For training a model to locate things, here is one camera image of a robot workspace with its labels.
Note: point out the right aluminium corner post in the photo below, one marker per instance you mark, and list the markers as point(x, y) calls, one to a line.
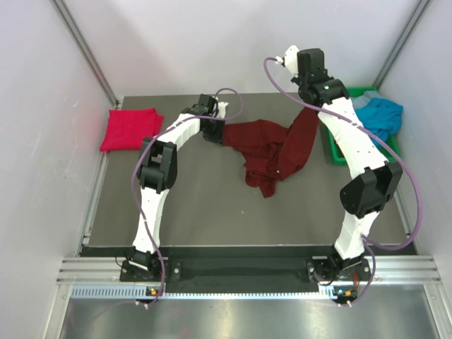
point(405, 34)

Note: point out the grey slotted cable duct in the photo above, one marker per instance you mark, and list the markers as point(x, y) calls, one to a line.
point(143, 292)

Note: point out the aluminium front rail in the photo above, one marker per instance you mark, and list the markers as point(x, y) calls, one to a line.
point(390, 270)

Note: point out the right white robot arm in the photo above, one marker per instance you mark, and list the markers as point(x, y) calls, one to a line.
point(373, 178)

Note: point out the aluminium corner post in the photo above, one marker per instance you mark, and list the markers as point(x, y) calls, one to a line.
point(71, 25)
point(405, 34)

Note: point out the dark maroon t-shirt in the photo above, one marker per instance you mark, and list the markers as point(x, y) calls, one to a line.
point(272, 152)

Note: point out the folded bright red t-shirt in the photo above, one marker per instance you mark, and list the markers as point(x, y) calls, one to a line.
point(126, 129)

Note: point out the grey t-shirt in bin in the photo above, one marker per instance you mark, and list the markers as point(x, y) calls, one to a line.
point(364, 99)

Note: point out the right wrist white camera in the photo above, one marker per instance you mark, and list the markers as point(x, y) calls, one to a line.
point(290, 60)

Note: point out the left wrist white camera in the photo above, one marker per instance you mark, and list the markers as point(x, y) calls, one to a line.
point(220, 109)

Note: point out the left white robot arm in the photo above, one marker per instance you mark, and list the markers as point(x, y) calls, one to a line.
point(157, 174)

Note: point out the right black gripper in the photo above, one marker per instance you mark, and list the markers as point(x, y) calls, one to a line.
point(296, 80)

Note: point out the left aluminium corner post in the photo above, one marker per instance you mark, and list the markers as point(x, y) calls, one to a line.
point(71, 25)

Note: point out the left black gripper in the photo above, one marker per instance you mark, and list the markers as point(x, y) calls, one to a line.
point(217, 137)

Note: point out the wrist white camera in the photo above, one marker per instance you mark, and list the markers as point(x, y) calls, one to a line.
point(290, 60)
point(220, 109)

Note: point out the blue t-shirt in bin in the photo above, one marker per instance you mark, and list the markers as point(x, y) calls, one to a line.
point(382, 117)

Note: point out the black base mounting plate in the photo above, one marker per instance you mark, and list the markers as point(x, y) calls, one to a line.
point(177, 270)

